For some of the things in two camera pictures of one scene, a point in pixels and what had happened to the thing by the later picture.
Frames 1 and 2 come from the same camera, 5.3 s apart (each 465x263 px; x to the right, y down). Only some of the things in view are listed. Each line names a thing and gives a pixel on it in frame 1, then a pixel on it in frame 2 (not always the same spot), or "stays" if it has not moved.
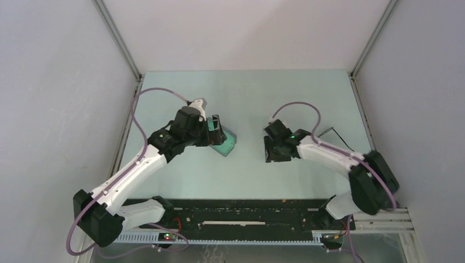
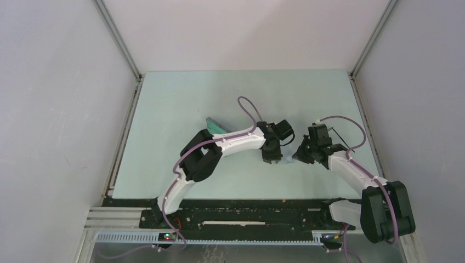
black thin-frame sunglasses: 333,129 stays
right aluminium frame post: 386,13 stays
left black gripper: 215,137 -> 277,156
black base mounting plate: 247,215 stays
